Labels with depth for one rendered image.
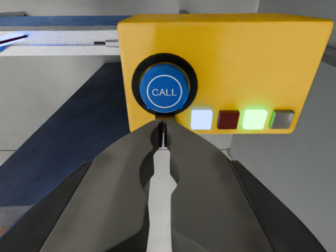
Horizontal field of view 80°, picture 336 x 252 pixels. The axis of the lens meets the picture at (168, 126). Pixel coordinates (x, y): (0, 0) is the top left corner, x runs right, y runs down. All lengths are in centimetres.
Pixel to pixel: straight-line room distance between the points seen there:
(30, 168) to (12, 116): 125
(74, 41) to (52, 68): 105
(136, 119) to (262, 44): 12
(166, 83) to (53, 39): 30
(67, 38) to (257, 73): 32
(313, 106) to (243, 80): 61
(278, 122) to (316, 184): 59
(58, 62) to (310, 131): 132
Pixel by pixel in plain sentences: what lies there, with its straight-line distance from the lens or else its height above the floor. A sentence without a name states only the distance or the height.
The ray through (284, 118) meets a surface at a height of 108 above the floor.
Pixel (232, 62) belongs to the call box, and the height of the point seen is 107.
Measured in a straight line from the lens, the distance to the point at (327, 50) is 75.
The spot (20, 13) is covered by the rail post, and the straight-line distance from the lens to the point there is 142.
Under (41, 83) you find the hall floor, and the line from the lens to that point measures 154.
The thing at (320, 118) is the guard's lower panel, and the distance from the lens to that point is 75.
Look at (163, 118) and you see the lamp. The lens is 18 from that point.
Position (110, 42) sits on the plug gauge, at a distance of 38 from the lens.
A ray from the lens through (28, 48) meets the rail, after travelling 45.
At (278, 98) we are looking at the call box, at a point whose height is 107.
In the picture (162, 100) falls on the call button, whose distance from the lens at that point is 17.
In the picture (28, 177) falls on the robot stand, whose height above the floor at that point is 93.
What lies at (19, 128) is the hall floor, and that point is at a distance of 182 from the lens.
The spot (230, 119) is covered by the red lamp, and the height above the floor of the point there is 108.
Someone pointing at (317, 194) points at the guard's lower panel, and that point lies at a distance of 79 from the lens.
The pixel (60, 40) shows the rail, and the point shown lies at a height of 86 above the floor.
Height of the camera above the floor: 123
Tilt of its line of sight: 58 degrees down
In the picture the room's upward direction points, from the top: 180 degrees counter-clockwise
